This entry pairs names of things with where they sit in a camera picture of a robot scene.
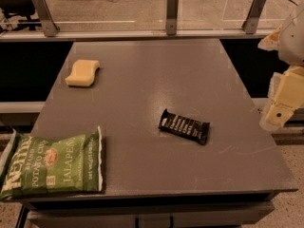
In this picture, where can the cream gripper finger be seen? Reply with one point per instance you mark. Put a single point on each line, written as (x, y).
(285, 97)

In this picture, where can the black rxbar chocolate bar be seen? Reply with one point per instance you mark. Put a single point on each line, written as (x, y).
(186, 128)

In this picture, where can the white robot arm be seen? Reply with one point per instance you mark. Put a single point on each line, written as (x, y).
(288, 39)

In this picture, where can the yellow sponge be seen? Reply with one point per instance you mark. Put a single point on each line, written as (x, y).
(82, 73)

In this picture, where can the clear acrylic barrier panel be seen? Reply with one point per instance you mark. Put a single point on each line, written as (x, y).
(113, 15)

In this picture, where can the green jalapeno chips bag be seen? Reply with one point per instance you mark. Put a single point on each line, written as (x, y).
(33, 166)

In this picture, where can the black office chair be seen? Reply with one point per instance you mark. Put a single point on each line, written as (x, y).
(22, 8)

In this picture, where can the right metal bracket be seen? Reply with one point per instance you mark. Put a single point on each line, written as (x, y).
(251, 22)

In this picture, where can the metal bracket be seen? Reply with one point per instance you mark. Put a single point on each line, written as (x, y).
(172, 7)
(251, 22)
(48, 25)

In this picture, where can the middle metal bracket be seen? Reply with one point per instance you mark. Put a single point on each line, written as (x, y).
(172, 7)

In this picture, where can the left metal bracket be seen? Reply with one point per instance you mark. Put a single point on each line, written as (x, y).
(48, 25)

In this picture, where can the grey metal rail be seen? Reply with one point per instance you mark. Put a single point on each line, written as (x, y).
(78, 36)

